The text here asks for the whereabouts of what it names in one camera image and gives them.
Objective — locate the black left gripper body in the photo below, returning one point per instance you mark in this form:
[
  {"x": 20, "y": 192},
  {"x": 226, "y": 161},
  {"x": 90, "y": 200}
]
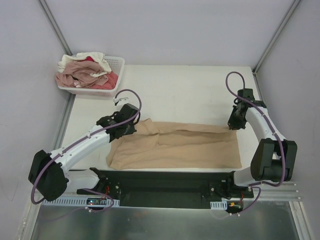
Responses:
[{"x": 122, "y": 130}]

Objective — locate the aluminium corner post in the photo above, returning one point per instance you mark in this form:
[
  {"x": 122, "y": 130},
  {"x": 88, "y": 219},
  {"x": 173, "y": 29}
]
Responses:
[
  {"x": 276, "y": 35},
  {"x": 55, "y": 26}
]

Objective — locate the right aluminium corner post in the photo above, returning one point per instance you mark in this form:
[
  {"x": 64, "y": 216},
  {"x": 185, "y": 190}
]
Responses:
[{"x": 276, "y": 35}]

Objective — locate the white t shirt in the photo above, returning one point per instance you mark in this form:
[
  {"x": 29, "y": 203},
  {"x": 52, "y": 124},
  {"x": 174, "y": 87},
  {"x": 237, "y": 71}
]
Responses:
[{"x": 97, "y": 57}]

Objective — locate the white plastic laundry basket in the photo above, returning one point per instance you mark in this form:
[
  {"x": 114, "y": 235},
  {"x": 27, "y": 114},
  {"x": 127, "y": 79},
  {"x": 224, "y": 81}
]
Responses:
[{"x": 117, "y": 66}]

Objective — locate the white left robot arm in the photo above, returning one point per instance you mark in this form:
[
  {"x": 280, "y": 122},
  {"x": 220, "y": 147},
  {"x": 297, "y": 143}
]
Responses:
[{"x": 48, "y": 172}]

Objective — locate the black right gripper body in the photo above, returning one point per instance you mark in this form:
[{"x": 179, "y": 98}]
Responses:
[{"x": 235, "y": 122}]

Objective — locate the left aluminium corner post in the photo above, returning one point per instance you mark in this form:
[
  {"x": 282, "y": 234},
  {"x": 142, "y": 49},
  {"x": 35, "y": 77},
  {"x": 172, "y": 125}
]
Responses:
[{"x": 55, "y": 26}]

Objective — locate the left aluminium table rail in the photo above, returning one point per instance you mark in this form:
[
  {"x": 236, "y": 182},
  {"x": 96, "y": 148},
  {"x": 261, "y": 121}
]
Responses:
[{"x": 58, "y": 141}]

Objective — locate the aluminium front rail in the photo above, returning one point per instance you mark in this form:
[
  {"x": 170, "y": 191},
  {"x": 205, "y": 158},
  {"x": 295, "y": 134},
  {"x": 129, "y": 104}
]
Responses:
[{"x": 280, "y": 191}]

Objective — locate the beige t shirt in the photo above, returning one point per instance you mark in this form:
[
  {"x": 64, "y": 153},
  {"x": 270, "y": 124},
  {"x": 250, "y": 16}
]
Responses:
[{"x": 173, "y": 145}]

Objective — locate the dusty pink t shirt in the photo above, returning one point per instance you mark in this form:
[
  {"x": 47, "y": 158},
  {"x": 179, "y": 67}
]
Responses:
[{"x": 81, "y": 74}]

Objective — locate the left white cable duct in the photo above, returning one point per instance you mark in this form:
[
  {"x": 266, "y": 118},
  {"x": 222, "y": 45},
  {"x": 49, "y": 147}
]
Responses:
[{"x": 65, "y": 201}]

